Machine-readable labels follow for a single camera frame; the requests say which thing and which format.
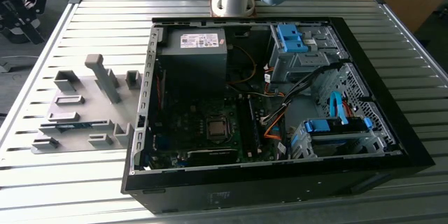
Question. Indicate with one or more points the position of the RAM stick with white label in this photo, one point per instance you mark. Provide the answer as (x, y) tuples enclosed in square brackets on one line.
[(70, 126)]

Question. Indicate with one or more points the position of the black RAM slot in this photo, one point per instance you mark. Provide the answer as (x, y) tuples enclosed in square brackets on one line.
[(246, 127), (242, 127)]

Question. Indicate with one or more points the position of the RAM stick with black chips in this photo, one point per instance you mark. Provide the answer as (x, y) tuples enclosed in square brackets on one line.
[(255, 129)]

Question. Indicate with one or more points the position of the grey stand foot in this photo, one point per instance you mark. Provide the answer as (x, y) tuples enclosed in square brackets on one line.
[(4, 67)]

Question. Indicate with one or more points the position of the grey parts rack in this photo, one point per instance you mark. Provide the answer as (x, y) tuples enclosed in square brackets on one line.
[(87, 98)]

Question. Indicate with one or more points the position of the grey power supply unit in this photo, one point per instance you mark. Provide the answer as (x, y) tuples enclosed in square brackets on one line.
[(192, 64)]

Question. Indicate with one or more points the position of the white four-pin power socket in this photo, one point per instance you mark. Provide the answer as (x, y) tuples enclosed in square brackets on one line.
[(194, 108)]

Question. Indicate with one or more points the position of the green motherboard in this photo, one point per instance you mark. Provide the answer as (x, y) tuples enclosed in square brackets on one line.
[(182, 121)]

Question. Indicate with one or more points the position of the blue motherboard port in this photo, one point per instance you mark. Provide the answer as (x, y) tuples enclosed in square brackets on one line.
[(160, 142)]

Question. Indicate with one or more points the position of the silver CPU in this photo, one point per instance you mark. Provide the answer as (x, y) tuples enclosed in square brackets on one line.
[(218, 128)]

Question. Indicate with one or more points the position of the black graphics card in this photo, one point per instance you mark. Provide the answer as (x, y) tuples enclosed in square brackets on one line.
[(210, 157)]

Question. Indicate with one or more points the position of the white motherboard power connector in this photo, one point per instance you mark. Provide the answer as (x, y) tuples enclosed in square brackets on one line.
[(264, 120)]

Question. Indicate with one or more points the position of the grey metal drive cage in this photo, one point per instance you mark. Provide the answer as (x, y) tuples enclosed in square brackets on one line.
[(304, 64)]

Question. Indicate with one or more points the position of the black PC case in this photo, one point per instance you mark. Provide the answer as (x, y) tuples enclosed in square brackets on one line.
[(244, 187)]

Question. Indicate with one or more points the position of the blue disk carrier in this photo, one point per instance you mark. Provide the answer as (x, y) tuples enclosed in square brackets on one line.
[(320, 125)]

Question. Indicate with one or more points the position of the black hard disk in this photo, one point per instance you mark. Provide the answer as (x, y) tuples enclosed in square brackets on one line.
[(350, 127)]

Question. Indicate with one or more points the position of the grey metal disk bay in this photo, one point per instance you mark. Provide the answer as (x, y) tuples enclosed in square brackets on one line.
[(350, 145)]

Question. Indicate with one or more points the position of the blue plastic drive bracket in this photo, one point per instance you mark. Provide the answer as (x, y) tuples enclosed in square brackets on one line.
[(291, 37)]

